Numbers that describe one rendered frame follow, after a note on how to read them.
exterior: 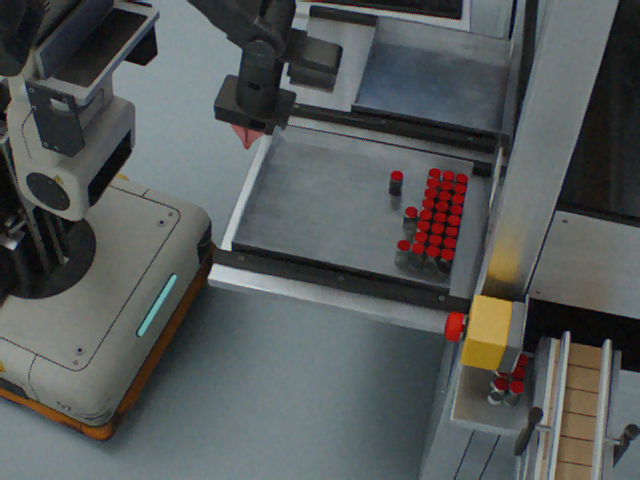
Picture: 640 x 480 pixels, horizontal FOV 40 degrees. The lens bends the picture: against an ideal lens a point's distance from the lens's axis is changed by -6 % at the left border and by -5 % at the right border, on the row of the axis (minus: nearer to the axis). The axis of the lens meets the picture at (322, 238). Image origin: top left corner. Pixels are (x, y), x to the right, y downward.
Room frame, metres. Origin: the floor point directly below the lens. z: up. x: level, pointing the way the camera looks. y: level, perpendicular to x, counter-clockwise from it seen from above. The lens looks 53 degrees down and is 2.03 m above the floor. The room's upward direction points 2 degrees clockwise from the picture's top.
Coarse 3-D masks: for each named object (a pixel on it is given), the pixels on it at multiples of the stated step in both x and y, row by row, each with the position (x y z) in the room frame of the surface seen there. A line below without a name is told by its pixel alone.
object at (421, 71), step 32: (384, 32) 1.39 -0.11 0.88; (416, 32) 1.38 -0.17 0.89; (448, 32) 1.37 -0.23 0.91; (384, 64) 1.29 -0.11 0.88; (416, 64) 1.30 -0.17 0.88; (448, 64) 1.30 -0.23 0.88; (480, 64) 1.31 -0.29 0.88; (384, 96) 1.20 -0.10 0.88; (416, 96) 1.21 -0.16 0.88; (448, 96) 1.21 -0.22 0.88; (480, 96) 1.22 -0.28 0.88; (448, 128) 1.11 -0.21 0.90; (480, 128) 1.10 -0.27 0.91
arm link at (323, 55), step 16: (304, 32) 0.89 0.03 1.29; (256, 48) 0.83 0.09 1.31; (272, 48) 0.82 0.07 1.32; (288, 48) 0.86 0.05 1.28; (304, 48) 0.86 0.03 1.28; (320, 48) 0.87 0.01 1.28; (336, 48) 0.87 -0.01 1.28; (256, 64) 0.84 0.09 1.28; (272, 64) 0.83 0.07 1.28; (304, 64) 0.85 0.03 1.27; (320, 64) 0.85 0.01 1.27; (336, 64) 0.85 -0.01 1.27; (304, 80) 0.85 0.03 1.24; (320, 80) 0.85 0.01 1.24
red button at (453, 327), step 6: (456, 312) 0.66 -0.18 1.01; (450, 318) 0.65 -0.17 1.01; (456, 318) 0.65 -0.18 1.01; (462, 318) 0.65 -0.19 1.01; (450, 324) 0.64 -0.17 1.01; (456, 324) 0.64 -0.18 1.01; (462, 324) 0.65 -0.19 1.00; (444, 330) 0.64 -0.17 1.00; (450, 330) 0.63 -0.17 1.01; (456, 330) 0.63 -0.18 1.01; (462, 330) 0.64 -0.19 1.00; (444, 336) 0.64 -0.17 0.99; (450, 336) 0.63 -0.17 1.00; (456, 336) 0.63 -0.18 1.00
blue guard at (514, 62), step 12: (516, 12) 1.32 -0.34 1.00; (516, 24) 1.22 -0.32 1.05; (516, 36) 1.17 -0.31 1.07; (516, 48) 1.10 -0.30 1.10; (516, 60) 1.04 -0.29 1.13; (516, 72) 0.97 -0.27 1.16; (516, 84) 0.93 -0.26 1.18; (504, 120) 1.01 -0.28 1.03; (504, 132) 0.94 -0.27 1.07; (504, 144) 0.89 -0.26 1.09; (504, 156) 0.84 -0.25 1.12; (504, 168) 0.80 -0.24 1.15; (504, 180) 0.76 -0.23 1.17; (492, 204) 0.84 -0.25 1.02; (492, 216) 0.79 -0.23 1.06
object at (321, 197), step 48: (288, 144) 1.08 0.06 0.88; (336, 144) 1.07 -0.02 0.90; (384, 144) 1.05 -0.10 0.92; (288, 192) 0.97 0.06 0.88; (336, 192) 0.97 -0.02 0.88; (384, 192) 0.97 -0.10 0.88; (240, 240) 0.87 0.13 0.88; (288, 240) 0.87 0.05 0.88; (336, 240) 0.87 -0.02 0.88; (384, 240) 0.88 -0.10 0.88; (432, 288) 0.77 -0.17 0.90
